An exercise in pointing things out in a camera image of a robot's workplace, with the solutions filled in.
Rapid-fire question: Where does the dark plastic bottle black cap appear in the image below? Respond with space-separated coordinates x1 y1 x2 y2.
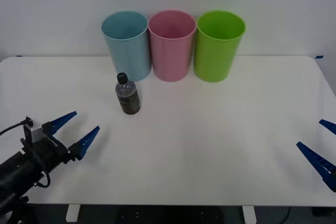
114 72 142 115

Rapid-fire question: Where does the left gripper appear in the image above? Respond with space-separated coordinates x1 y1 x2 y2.
20 111 100 174

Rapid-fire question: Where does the pink plastic bin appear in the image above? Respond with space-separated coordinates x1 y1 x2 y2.
148 9 197 82

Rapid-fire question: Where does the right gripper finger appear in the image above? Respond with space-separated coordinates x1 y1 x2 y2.
296 142 336 193
319 119 336 135

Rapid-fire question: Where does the green plastic bin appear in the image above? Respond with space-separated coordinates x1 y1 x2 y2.
193 10 246 83

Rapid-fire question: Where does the pale blue plastic bin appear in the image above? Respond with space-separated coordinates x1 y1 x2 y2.
101 10 152 82

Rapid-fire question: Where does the white table leg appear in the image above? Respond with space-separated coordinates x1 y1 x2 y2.
241 205 257 224
65 204 80 222

